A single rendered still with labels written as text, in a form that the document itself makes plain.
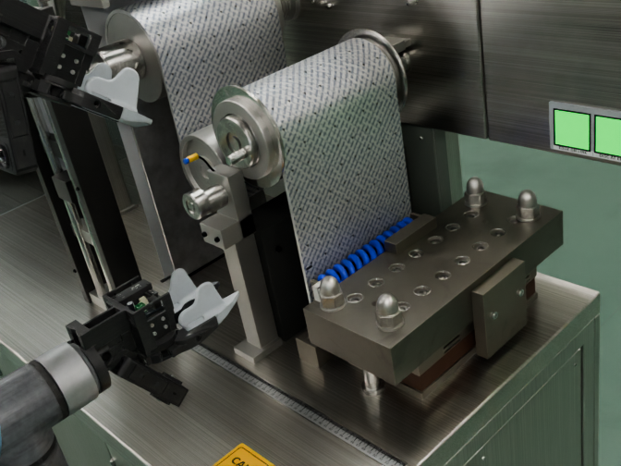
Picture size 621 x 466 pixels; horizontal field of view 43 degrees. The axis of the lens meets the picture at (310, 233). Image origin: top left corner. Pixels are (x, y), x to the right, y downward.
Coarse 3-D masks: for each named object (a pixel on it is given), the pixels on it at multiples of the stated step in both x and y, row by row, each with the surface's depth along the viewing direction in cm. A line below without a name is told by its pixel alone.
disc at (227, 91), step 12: (216, 96) 106; (228, 96) 104; (240, 96) 102; (252, 96) 100; (264, 108) 100; (264, 120) 101; (276, 132) 100; (276, 144) 101; (276, 156) 102; (276, 168) 104; (252, 180) 109; (264, 180) 107; (276, 180) 105
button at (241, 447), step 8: (240, 448) 101; (248, 448) 100; (232, 456) 100; (240, 456) 99; (248, 456) 99; (256, 456) 99; (216, 464) 99; (224, 464) 99; (232, 464) 98; (240, 464) 98; (248, 464) 98; (256, 464) 98; (264, 464) 98; (272, 464) 97
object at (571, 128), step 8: (560, 112) 106; (568, 112) 105; (560, 120) 106; (568, 120) 105; (576, 120) 104; (584, 120) 104; (560, 128) 107; (568, 128) 106; (576, 128) 105; (584, 128) 104; (560, 136) 107; (568, 136) 106; (576, 136) 106; (584, 136) 105; (568, 144) 107; (576, 144) 106; (584, 144) 105
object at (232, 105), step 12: (216, 108) 106; (228, 108) 104; (240, 108) 102; (252, 108) 101; (216, 120) 107; (252, 120) 101; (216, 132) 109; (264, 132) 101; (264, 144) 101; (264, 156) 103; (240, 168) 108; (252, 168) 106; (264, 168) 104
